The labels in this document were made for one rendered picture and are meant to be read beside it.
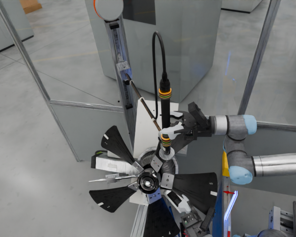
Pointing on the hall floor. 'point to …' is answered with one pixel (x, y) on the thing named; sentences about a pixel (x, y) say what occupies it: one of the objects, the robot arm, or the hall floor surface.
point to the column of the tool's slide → (131, 118)
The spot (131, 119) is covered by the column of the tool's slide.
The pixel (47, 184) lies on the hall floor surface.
